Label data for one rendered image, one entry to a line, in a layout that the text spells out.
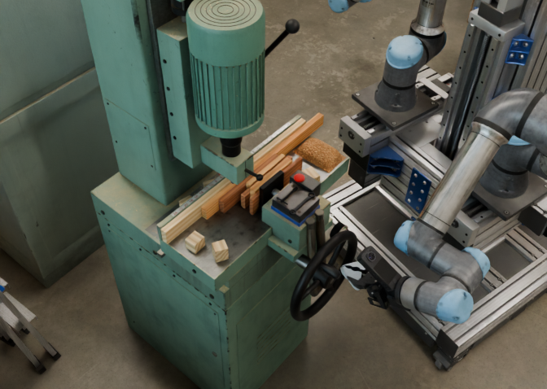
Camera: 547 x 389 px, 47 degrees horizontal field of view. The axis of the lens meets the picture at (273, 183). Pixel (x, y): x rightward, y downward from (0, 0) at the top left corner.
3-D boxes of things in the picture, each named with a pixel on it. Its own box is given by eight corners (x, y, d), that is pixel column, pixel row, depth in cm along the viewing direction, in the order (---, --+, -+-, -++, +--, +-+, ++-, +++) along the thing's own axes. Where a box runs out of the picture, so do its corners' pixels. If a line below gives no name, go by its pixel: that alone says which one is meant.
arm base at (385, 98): (396, 80, 235) (400, 59, 228) (425, 102, 227) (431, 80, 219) (365, 95, 229) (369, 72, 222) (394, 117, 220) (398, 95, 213)
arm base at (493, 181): (500, 157, 208) (509, 135, 201) (537, 185, 199) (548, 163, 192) (468, 176, 202) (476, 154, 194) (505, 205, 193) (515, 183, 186)
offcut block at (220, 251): (229, 259, 168) (228, 248, 164) (216, 263, 167) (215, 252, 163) (225, 250, 170) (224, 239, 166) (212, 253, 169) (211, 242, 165)
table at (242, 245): (241, 314, 163) (241, 301, 159) (159, 251, 176) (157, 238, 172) (374, 185, 195) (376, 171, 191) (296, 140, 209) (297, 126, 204)
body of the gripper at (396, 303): (367, 304, 159) (405, 317, 150) (356, 279, 155) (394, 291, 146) (384, 284, 163) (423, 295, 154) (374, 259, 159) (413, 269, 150)
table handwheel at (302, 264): (367, 257, 190) (309, 335, 184) (314, 223, 199) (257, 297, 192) (356, 220, 165) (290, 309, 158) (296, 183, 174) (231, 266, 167)
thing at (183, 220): (167, 244, 171) (165, 233, 167) (162, 240, 171) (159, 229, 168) (305, 132, 202) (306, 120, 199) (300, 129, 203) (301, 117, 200)
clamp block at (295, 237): (297, 253, 173) (299, 232, 167) (260, 228, 179) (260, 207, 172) (330, 221, 181) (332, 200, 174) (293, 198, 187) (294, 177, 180)
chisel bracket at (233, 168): (237, 190, 173) (236, 168, 167) (200, 165, 179) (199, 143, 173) (255, 175, 177) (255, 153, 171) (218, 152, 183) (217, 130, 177)
